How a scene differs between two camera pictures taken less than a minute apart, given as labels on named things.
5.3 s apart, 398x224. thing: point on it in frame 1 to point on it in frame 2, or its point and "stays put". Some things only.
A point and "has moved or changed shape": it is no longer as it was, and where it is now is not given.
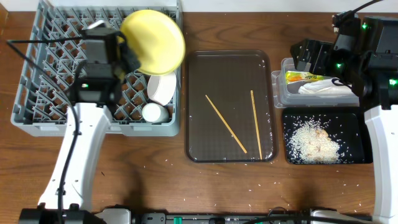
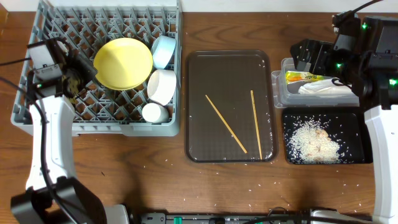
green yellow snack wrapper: (294, 76) stays put
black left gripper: (125, 58) to (76, 66)
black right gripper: (323, 49) stays put
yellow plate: (156, 40) has moved or changed shape
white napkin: (324, 87) stays put
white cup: (155, 113) stays put
